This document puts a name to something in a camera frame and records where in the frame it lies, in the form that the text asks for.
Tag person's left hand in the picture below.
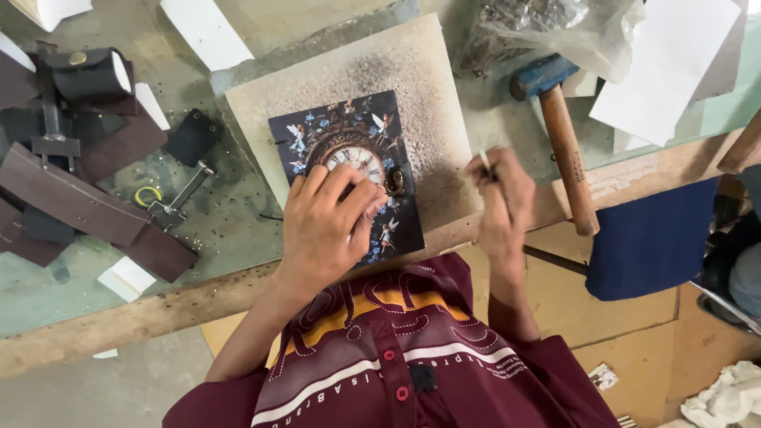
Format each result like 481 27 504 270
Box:
278 163 388 287

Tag person's right hand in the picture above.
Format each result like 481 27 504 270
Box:
464 147 537 273

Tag small metal punch tool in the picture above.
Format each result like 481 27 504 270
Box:
478 149 498 183

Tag dark clock print leather cover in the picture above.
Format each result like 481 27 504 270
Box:
268 90 426 267

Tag plastic bag of metal parts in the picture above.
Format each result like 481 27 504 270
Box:
457 0 647 85

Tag beige stone work slab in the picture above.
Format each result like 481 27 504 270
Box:
225 13 484 234

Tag dark blue cloth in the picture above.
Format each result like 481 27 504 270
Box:
585 177 721 303

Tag large white paper sheets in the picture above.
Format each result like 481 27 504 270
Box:
589 0 742 147

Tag maroon printed shirt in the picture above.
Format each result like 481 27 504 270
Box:
163 252 623 428

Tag small printed card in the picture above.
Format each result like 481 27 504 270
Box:
588 362 620 392

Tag small black leather piece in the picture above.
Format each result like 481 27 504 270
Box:
163 108 222 169

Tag crumpled white cloth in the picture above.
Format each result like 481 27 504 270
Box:
680 360 761 428

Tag metal angled punch tool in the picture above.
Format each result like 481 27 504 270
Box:
147 160 216 231

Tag long white paper strip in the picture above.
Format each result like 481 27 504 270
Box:
159 0 256 73

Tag short brown leather piece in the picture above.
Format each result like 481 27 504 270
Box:
115 222 199 284

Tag narrow white paper strip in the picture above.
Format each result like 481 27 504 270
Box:
134 82 171 132

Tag wide brown leather piece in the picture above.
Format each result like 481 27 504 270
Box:
76 106 170 184

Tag small white paper block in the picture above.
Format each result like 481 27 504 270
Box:
97 256 157 303

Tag black leather pouch brass snap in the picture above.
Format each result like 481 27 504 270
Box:
44 48 135 103

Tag long brown leather strip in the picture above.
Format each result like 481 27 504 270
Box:
0 142 153 247

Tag metal T-shaped punch tool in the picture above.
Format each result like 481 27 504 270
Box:
31 42 82 174

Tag folded white paper stack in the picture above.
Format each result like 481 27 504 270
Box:
8 0 94 33

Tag blue head wooden handle hammer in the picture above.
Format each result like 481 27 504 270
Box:
509 53 602 237

